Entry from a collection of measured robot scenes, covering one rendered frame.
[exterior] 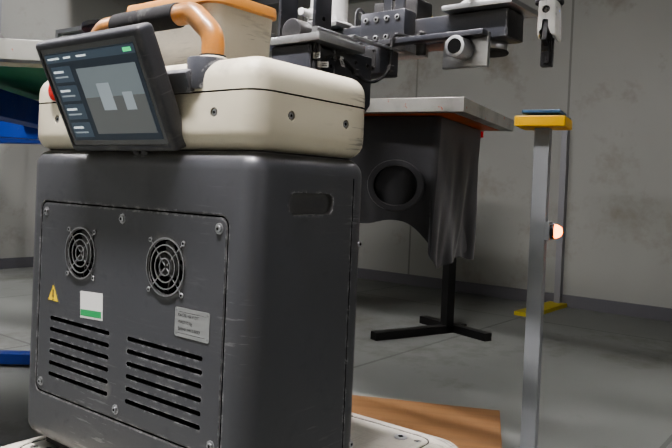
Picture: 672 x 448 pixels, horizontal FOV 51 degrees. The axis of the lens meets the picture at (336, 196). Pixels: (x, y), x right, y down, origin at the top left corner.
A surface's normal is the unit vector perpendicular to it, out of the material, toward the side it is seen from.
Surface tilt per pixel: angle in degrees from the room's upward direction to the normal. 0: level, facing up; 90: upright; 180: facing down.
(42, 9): 90
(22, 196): 90
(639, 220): 90
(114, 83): 115
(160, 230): 90
